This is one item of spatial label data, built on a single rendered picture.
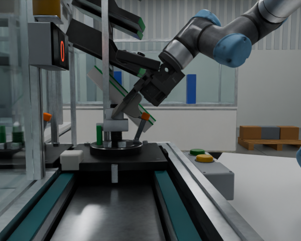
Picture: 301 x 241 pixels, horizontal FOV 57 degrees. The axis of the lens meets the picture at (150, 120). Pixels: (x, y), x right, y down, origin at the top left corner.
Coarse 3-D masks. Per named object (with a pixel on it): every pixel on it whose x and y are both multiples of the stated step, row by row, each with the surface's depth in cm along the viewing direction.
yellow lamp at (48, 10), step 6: (36, 0) 49; (42, 0) 49; (48, 0) 49; (54, 0) 50; (36, 6) 49; (42, 6) 49; (48, 6) 49; (54, 6) 50; (60, 6) 52; (36, 12) 49; (42, 12) 49; (48, 12) 49; (54, 12) 50; (60, 12) 52; (60, 18) 52
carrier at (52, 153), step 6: (48, 144) 83; (60, 144) 83; (66, 144) 83; (72, 144) 83; (48, 150) 75; (54, 150) 75; (60, 150) 75; (48, 156) 68; (54, 156) 68; (48, 162) 62; (54, 162) 63
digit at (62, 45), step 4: (60, 32) 51; (60, 36) 51; (60, 40) 51; (64, 40) 54; (60, 44) 51; (64, 44) 54; (60, 48) 51; (64, 48) 54; (60, 52) 51; (64, 52) 54; (60, 56) 51; (64, 56) 54; (60, 60) 51; (64, 60) 54; (60, 64) 51; (64, 64) 54
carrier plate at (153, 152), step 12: (156, 144) 83; (84, 156) 68; (96, 156) 68; (132, 156) 68; (144, 156) 68; (156, 156) 68; (60, 168) 61; (84, 168) 62; (96, 168) 62; (108, 168) 62; (120, 168) 62; (132, 168) 63; (144, 168) 63; (156, 168) 63
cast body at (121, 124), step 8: (112, 104) 72; (120, 112) 71; (104, 120) 71; (112, 120) 71; (120, 120) 71; (128, 120) 72; (96, 128) 73; (104, 128) 71; (112, 128) 71; (120, 128) 71; (128, 128) 72
